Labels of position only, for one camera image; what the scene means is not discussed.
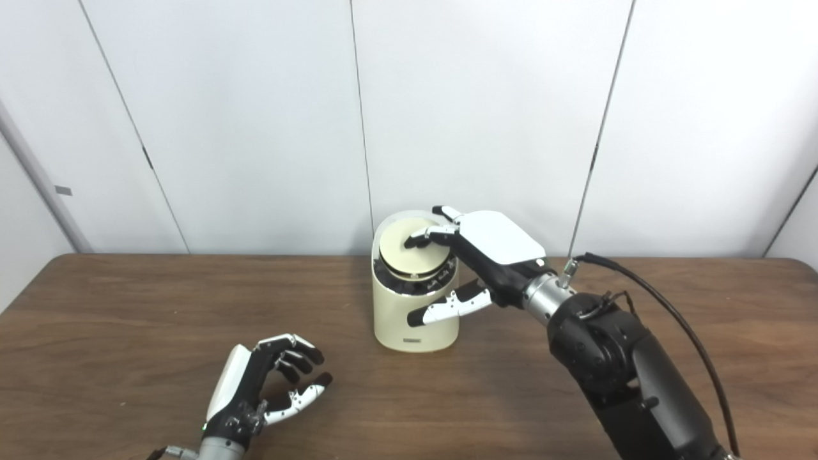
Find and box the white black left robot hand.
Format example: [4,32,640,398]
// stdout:
[201,332,334,445]

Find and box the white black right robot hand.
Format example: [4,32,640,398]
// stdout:
[404,205,549,328]

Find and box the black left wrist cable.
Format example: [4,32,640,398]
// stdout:
[146,445,200,460]

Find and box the round cream bin lid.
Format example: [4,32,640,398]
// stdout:
[379,217,450,279]

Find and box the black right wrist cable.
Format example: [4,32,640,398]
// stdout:
[561,252,742,457]

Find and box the cream-colored desktop trash bin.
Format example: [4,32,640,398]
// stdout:
[371,210,461,353]

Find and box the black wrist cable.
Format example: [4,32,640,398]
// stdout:
[146,445,200,460]
[561,252,742,457]

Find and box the black bin liner bag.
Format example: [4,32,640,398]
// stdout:
[374,256,458,296]

